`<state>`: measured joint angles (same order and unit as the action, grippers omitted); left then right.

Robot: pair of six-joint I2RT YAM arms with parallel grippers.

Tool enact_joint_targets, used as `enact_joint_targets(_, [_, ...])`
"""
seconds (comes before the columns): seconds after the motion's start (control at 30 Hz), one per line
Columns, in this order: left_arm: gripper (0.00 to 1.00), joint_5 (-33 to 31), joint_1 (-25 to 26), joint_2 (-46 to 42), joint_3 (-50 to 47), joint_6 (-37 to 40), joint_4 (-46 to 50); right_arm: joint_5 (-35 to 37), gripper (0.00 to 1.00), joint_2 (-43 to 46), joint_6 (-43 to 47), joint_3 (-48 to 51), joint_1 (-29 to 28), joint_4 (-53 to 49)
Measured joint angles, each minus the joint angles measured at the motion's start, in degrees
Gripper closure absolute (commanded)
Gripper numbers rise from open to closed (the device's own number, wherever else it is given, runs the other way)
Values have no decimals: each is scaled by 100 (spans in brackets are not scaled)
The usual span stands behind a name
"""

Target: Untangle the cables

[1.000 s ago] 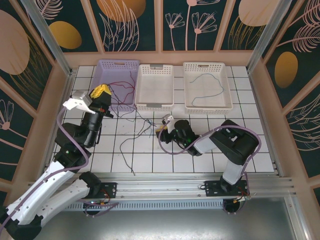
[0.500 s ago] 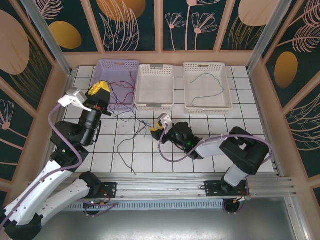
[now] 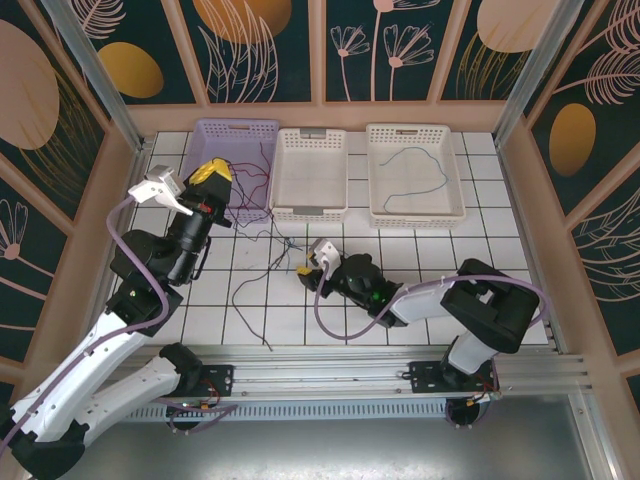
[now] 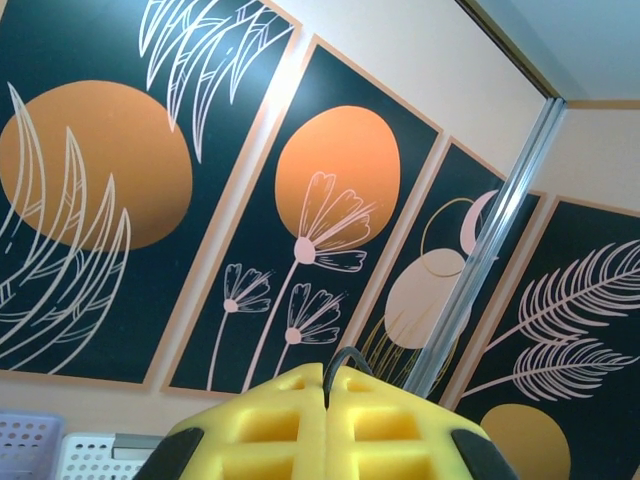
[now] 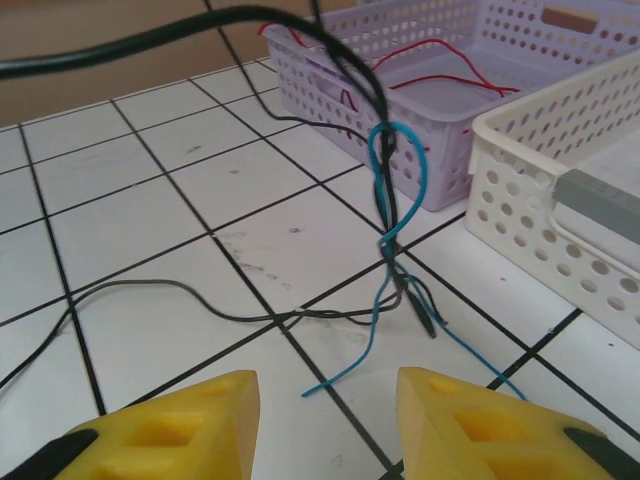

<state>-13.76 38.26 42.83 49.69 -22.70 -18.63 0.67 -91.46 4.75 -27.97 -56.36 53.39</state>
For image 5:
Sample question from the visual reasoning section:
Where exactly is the white basket with grey handles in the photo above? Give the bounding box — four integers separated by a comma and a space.
464, 47, 640, 351

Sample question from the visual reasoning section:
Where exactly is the red thin cable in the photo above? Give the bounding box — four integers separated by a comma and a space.
387, 73, 521, 99
372, 38, 506, 96

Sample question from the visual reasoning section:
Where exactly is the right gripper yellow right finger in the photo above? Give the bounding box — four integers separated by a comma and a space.
397, 367, 640, 480

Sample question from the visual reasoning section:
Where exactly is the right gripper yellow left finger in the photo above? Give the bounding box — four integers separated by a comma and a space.
0, 369, 261, 480

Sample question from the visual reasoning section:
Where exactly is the purple perforated plastic basket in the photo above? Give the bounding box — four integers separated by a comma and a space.
259, 0, 640, 214

